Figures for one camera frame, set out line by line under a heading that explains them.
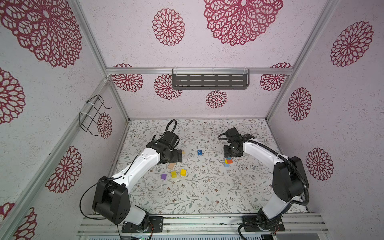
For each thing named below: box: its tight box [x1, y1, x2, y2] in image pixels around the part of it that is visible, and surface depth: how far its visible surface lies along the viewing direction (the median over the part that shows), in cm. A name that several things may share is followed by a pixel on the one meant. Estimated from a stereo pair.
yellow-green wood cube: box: [171, 171, 178, 179], surface depth 92 cm
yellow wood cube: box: [180, 169, 187, 177], surface depth 92 cm
